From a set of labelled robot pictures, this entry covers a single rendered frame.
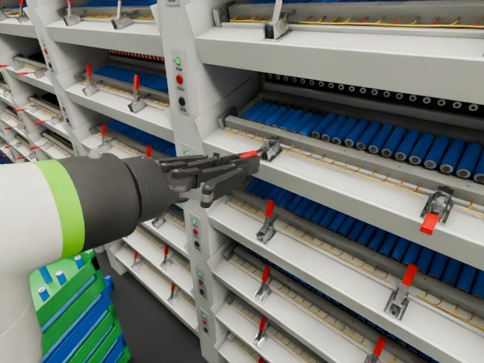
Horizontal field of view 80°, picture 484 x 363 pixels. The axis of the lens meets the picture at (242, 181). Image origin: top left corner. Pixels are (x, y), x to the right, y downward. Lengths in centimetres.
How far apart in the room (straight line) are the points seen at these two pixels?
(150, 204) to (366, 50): 30
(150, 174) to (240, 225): 38
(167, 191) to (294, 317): 51
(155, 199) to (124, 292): 127
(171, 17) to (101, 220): 43
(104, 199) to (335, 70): 32
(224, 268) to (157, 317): 67
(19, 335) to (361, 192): 42
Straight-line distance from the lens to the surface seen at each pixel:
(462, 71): 38
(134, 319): 147
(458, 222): 46
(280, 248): 62
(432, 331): 58
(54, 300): 93
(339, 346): 74
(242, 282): 81
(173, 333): 139
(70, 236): 28
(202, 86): 59
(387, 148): 51
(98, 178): 29
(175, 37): 61
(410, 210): 45
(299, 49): 44
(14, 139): 269
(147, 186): 32
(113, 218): 29
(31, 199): 27
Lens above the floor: 116
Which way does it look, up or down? 30 degrees down
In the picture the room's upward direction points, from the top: straight up
